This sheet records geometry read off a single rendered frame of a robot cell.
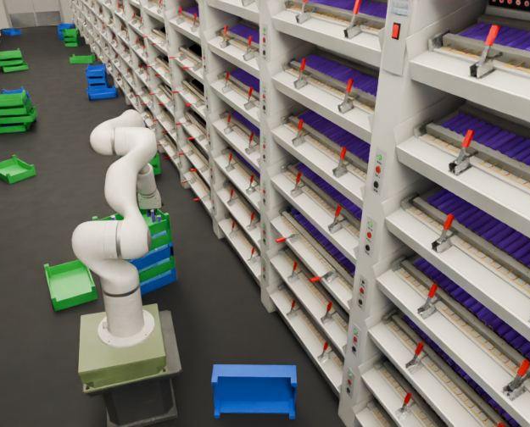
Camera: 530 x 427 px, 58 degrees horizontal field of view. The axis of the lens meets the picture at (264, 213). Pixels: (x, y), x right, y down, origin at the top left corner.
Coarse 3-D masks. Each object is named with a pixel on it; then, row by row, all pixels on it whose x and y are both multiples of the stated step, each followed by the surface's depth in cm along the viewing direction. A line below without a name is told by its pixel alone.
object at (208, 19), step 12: (204, 0) 214; (204, 12) 217; (216, 12) 219; (204, 24) 221; (216, 24) 222; (204, 36) 225; (216, 60) 230; (204, 72) 236; (204, 84) 241; (204, 96) 245; (216, 96) 238; (216, 108) 241; (216, 132) 247; (216, 144) 251; (216, 168) 257; (216, 180) 261; (216, 204) 268; (216, 228) 279
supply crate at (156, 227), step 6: (144, 210) 240; (96, 216) 225; (120, 216) 233; (144, 216) 239; (156, 216) 239; (162, 216) 233; (168, 216) 227; (150, 222) 234; (156, 222) 234; (162, 222) 226; (168, 222) 228; (150, 228) 223; (156, 228) 225; (162, 228) 227; (168, 228) 230
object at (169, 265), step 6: (174, 258) 240; (162, 264) 236; (168, 264) 239; (174, 264) 241; (150, 270) 233; (156, 270) 236; (162, 270) 238; (168, 270) 240; (144, 276) 232; (150, 276) 235
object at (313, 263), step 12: (288, 204) 199; (276, 216) 199; (276, 228) 194; (288, 228) 192; (288, 240) 187; (300, 252) 179; (312, 264) 172; (336, 288) 161; (348, 288) 159; (348, 300) 149; (348, 312) 156
